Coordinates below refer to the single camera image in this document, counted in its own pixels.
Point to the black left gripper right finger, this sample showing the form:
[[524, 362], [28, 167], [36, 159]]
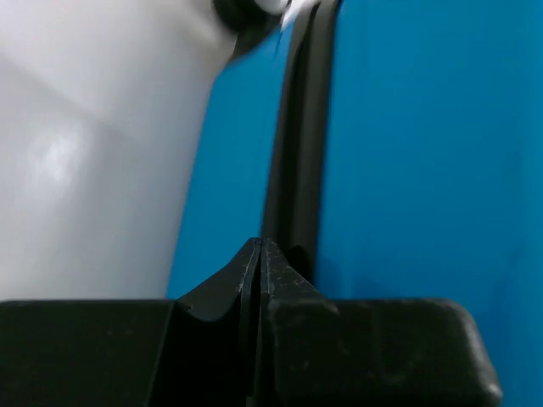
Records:
[[295, 331]]

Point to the blue hard-shell suitcase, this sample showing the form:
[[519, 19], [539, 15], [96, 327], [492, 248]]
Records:
[[432, 171]]

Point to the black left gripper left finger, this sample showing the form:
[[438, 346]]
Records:
[[222, 315]]

